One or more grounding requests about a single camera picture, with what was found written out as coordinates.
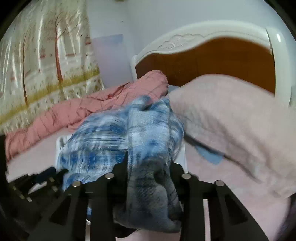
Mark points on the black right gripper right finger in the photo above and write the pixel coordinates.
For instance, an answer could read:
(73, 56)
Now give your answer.
(208, 208)

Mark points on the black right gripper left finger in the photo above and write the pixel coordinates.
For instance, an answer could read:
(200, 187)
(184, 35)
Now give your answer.
(66, 218)

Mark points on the blue plaid flannel shirt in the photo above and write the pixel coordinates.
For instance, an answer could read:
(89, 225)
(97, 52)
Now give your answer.
(150, 134)

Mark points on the pink bed sheet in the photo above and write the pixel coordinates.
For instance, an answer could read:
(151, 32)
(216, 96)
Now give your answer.
(127, 188)

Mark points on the white and navy garment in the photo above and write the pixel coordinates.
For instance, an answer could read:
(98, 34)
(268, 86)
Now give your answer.
(63, 144)

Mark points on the pink pillow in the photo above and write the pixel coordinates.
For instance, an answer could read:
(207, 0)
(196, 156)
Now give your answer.
(245, 123)

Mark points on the tree print curtain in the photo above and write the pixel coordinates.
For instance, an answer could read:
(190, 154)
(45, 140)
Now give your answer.
(46, 57)

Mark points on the pink quilted comforter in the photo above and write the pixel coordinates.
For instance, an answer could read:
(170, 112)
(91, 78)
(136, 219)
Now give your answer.
(71, 113)

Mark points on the white and brown headboard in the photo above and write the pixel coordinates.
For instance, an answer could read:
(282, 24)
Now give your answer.
(249, 52)

